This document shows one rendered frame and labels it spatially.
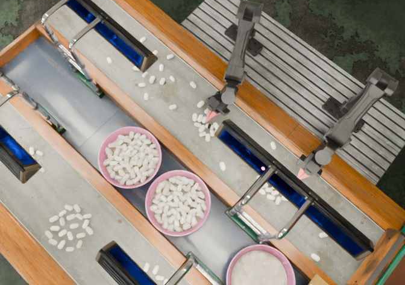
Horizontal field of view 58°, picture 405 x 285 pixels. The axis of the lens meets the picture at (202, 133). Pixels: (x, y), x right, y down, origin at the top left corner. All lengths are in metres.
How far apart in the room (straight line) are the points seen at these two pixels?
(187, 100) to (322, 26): 1.48
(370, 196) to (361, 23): 1.61
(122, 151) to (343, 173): 0.95
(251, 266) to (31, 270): 0.85
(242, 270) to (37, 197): 0.89
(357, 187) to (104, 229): 1.06
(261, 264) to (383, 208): 0.55
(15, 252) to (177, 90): 0.93
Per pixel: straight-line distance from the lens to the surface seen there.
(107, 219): 1.58
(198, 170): 1.54
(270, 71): 1.83
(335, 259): 1.64
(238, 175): 1.57
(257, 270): 1.57
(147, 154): 1.61
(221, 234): 1.61
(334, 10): 2.98
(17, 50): 2.00
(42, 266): 1.62
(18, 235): 1.67
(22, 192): 1.71
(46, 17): 1.50
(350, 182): 1.66
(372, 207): 1.68
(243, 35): 1.46
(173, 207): 1.56
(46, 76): 1.91
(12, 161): 1.33
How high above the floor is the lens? 2.28
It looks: 73 degrees down
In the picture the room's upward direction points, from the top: 4 degrees clockwise
